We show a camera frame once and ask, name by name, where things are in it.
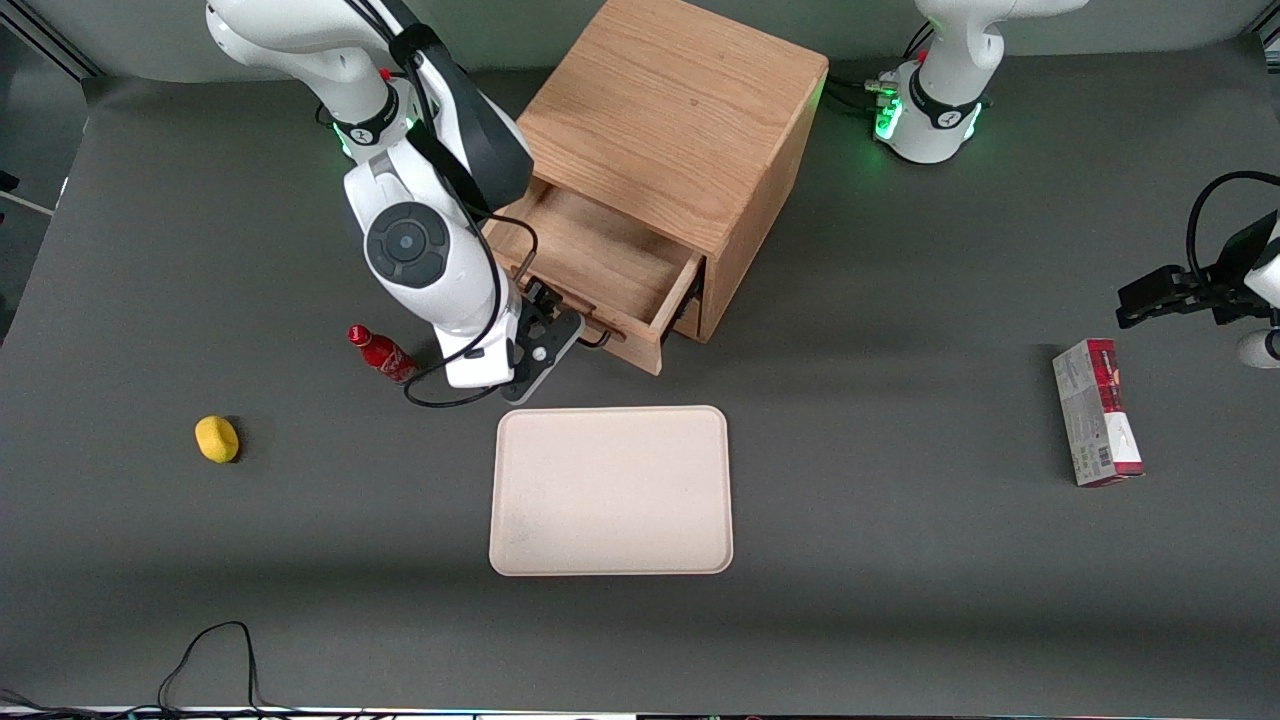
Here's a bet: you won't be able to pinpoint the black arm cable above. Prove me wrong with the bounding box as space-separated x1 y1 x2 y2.
1186 171 1280 277
345 0 541 410

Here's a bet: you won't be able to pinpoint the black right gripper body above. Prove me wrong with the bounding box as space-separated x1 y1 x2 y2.
499 298 587 405

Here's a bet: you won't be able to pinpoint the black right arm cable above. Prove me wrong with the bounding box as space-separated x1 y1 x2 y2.
345 0 541 410

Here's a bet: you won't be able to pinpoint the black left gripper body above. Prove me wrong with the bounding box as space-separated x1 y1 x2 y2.
1210 211 1280 324

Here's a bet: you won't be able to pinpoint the yellow lemon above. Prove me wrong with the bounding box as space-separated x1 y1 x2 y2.
194 415 241 464

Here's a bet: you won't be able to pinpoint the black cable loop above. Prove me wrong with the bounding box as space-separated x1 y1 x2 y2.
0 620 301 720

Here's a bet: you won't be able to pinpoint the beige plastic tray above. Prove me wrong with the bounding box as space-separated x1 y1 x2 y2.
489 405 734 577

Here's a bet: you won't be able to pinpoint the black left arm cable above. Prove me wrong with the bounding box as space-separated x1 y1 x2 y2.
1186 171 1280 277

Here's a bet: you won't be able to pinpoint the wooden drawer with black handle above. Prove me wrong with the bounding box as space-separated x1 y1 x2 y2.
483 180 705 377

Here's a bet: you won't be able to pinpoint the red cola bottle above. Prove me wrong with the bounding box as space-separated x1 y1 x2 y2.
347 323 422 387

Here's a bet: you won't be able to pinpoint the oak wooden drawer cabinet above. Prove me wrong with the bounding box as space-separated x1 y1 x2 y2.
495 0 830 344

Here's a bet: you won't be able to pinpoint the dark grey table mat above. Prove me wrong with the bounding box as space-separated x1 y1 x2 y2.
0 40 1280 717

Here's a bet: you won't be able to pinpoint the red and white carton box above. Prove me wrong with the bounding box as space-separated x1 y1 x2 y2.
1052 338 1145 488

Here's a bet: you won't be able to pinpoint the black left base cables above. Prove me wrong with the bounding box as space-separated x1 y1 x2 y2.
825 22 937 117

